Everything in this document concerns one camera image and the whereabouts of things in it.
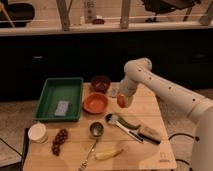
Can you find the orange-red bowl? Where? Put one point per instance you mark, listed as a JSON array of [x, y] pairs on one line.
[[95, 103]]

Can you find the dark red bowl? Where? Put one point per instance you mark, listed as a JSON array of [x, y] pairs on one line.
[[100, 83]]

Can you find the yellow corn cob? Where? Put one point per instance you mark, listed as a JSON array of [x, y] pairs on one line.
[[107, 154]]

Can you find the bunch of red grapes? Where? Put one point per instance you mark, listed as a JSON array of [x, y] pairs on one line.
[[59, 139]]

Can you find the dark red shelf object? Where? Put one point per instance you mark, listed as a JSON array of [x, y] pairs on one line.
[[98, 21]]

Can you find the red apple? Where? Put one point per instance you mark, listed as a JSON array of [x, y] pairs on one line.
[[121, 101]]

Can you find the wooden block brush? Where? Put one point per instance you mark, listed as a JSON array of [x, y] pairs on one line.
[[150, 134]]

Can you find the white black spatula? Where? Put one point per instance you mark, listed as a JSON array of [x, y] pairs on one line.
[[113, 120]]

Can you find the black chair left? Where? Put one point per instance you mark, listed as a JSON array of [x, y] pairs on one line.
[[20, 13]]

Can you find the grey folded cloth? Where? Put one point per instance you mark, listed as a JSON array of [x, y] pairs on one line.
[[114, 92]]

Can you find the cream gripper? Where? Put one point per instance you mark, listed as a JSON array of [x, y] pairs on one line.
[[128, 100]]

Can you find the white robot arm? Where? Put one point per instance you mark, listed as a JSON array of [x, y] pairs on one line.
[[197, 107]]

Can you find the green plastic tray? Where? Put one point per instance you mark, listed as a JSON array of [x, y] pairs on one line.
[[60, 89]]

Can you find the white paper cup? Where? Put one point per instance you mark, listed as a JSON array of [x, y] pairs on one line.
[[38, 133]]

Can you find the green chili pepper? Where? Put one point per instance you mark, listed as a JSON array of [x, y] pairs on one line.
[[128, 125]]

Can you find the metal measuring cup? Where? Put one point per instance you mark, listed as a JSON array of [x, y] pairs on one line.
[[96, 131]]

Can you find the black office chair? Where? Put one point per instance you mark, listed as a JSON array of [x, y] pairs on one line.
[[168, 6]]

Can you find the grey sponge block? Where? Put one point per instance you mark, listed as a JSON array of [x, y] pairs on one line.
[[62, 108]]

